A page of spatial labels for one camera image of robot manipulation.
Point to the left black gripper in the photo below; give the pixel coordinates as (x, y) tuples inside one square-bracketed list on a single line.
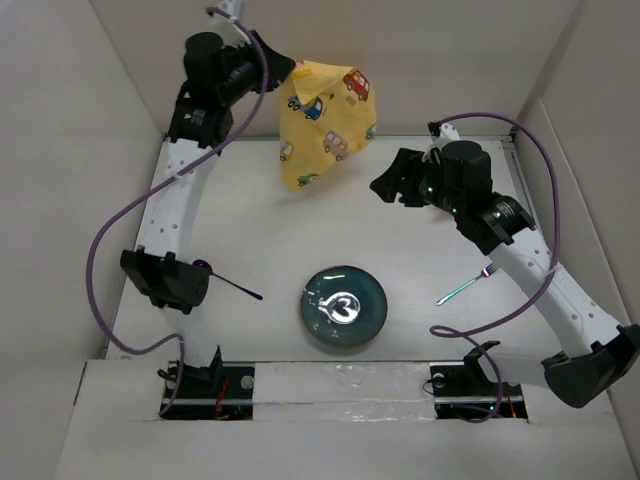
[(277, 67)]

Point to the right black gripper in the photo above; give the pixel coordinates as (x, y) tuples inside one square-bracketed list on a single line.
[(406, 165)]

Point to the yellow car print cloth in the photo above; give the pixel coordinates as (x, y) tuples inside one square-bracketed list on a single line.
[(327, 114)]

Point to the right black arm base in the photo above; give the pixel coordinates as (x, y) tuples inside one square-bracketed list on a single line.
[(461, 390)]

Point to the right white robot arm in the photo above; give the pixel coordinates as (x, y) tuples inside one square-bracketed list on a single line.
[(596, 349)]

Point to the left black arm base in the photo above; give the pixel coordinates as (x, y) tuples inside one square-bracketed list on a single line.
[(227, 399)]

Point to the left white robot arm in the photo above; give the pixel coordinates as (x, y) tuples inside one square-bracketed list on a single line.
[(160, 267)]

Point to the dark teal plate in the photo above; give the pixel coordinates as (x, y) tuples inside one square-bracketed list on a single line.
[(343, 307)]

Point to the purple metallic spoon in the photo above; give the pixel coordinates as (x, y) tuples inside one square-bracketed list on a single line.
[(205, 265)]

